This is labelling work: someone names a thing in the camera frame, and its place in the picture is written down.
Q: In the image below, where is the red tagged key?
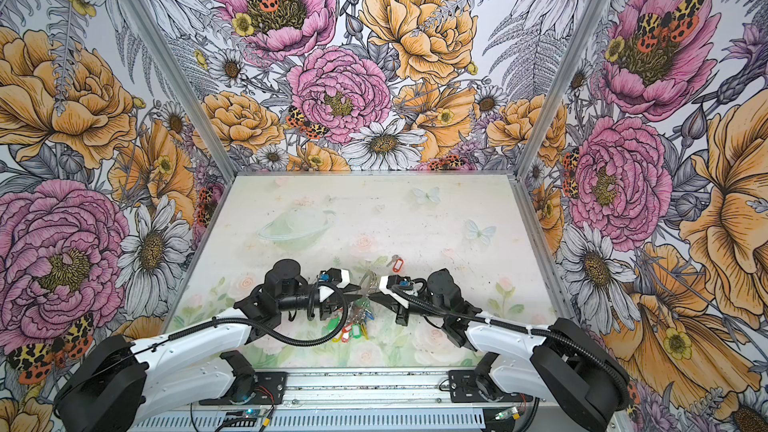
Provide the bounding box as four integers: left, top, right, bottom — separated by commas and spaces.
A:
388, 255, 404, 274

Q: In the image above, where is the metal key organizer plate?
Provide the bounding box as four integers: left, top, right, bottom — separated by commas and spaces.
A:
350, 270, 378, 328

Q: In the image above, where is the bunch of coloured key tags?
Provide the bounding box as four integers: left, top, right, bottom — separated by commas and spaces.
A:
331, 304, 375, 344

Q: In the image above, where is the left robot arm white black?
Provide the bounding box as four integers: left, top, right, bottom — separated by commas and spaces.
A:
53, 259, 361, 431

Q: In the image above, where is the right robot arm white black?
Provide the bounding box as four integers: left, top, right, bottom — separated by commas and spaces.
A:
368, 269, 632, 431

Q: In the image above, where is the green circuit board left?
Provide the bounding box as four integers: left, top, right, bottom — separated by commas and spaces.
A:
226, 409, 273, 429

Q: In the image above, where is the green circuit board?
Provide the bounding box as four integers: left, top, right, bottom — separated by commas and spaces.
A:
494, 406, 521, 421
226, 409, 273, 429

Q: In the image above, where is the green circuit board right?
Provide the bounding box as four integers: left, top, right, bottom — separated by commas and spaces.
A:
494, 406, 521, 421

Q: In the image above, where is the left black corrugated cable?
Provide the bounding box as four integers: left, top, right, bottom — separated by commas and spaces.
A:
137, 281, 350, 349

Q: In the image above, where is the aluminium front rail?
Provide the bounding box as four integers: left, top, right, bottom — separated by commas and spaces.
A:
133, 368, 582, 431

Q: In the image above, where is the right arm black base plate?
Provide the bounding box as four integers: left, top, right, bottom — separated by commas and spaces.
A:
440, 369, 532, 405

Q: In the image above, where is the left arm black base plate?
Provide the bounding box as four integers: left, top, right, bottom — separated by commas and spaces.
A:
200, 371, 288, 406

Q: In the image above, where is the left aluminium corner post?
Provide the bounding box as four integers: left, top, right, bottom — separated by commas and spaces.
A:
118, 0, 237, 184

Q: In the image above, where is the aluminium corner post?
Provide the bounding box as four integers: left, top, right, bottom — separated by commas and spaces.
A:
515, 0, 610, 182
118, 0, 237, 184

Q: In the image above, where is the right aluminium corner post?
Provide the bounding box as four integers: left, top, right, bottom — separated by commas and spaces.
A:
515, 0, 610, 182

